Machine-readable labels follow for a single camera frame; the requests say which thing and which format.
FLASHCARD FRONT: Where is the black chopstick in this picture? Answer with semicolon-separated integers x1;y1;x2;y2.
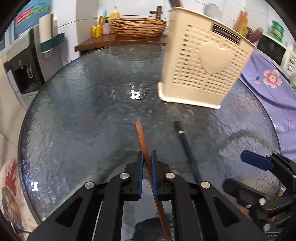
174;120;201;184

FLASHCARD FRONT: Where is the wooden-handled metal spoon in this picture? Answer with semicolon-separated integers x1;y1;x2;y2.
246;28;263;44

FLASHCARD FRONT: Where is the dog print cushion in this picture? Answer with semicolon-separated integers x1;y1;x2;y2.
1;159;38;240

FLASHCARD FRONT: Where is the purple floral cloth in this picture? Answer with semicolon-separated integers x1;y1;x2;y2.
239;51;295;161

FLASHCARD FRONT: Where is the round glass table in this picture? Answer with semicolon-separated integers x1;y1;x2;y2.
19;44;280;220

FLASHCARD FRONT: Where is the white microwave oven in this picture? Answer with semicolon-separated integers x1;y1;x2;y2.
257;34;295;78

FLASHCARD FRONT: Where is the beige fabric cover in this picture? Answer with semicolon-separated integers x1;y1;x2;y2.
1;62;26;165

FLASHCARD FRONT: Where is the cream perforated utensil holder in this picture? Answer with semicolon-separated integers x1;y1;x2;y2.
158;7;255;109

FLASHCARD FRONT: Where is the green bowl stack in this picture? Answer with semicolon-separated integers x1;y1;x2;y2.
270;20;285;42

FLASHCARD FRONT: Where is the yellow roll package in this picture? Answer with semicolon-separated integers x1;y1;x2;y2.
240;18;248;37

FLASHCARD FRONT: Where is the water dispenser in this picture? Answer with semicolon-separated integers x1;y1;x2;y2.
4;25;63;109

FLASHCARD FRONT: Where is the wooden side counter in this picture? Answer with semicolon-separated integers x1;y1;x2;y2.
74;34;167;52

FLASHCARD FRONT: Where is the paper cup stack holder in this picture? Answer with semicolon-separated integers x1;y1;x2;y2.
39;13;65;58

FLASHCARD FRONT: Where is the yellow cup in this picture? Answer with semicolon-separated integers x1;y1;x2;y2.
92;25;103;38

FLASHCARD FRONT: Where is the woven pattern basin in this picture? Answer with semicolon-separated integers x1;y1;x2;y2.
111;18;167;38

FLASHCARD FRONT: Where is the yellow soap bottle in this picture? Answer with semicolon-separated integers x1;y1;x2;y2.
107;6;120;23

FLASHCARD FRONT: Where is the bronze faucet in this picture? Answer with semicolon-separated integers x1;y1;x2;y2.
149;6;163;20

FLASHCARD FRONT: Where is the blue water jug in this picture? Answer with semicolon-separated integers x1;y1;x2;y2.
15;0;52;36

